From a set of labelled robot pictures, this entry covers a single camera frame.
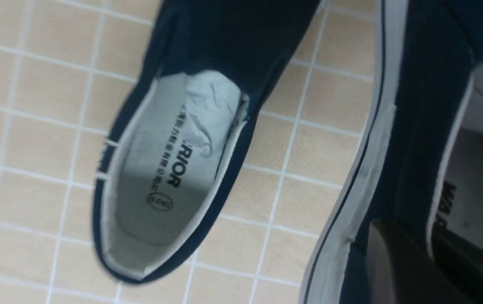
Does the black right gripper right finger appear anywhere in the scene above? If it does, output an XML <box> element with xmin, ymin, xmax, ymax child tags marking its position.
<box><xmin>432</xmin><ymin>226</ymin><xmax>483</xmax><ymax>304</ymax></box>

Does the navy slip-on shoe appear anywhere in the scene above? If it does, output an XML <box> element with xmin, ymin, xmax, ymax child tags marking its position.
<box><xmin>92</xmin><ymin>0</ymin><xmax>321</xmax><ymax>284</ymax></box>
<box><xmin>298</xmin><ymin>0</ymin><xmax>483</xmax><ymax>304</ymax></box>

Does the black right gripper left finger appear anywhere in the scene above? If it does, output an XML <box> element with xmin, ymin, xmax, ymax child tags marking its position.
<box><xmin>366</xmin><ymin>220</ymin><xmax>473</xmax><ymax>304</ymax></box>

